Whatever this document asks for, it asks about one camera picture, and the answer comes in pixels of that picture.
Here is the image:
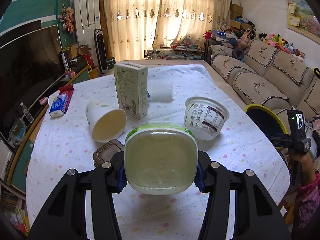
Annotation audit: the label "white yogurt tub with label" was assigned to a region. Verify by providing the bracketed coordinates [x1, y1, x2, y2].
[184, 96, 229, 141]

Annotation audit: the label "white paper cup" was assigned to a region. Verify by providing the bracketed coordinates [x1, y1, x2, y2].
[85, 101, 127, 142]

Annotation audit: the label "green white plastic bowl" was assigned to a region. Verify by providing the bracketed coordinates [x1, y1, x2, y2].
[124, 121, 198, 195]

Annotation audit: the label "tall white green carton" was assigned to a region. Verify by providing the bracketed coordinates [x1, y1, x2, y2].
[113, 61, 148, 120]

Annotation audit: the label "yellow rimmed black trash bin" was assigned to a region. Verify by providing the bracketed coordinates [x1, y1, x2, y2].
[245, 104, 290, 151]

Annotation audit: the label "person's right hand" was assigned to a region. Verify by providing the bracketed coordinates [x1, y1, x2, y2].
[286, 149, 316, 184]

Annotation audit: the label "beige sectional sofa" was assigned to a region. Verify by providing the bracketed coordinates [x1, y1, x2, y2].
[208, 40, 319, 122]

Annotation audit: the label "white dotted tablecloth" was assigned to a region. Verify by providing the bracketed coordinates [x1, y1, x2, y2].
[26, 65, 290, 239]

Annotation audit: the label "pile of plush toys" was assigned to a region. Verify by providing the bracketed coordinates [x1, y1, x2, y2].
[244, 29, 306, 62]

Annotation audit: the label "clear plastic water bottle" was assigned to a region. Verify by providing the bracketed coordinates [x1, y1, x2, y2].
[20, 102, 34, 123]

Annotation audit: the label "blue white tissue pack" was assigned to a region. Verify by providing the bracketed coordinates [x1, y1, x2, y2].
[49, 93, 68, 118]

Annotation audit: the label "framed flower painting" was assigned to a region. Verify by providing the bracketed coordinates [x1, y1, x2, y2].
[286, 0, 319, 43]

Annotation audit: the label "stack of cardboard boxes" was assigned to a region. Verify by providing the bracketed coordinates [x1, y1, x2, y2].
[229, 3, 254, 30]

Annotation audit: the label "large black television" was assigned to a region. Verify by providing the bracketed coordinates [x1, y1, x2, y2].
[1, 25, 65, 137]

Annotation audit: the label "black tower fan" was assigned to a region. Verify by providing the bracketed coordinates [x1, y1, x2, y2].
[93, 29, 108, 74]

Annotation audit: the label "cream embroidered curtains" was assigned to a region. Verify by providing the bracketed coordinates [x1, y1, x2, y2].
[103, 0, 231, 61]

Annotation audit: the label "white standing air conditioner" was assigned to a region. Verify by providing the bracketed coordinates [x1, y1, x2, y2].
[74, 0, 101, 66]

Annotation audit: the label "artificial flower wall decoration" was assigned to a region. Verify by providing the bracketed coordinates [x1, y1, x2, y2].
[58, 4, 75, 34]

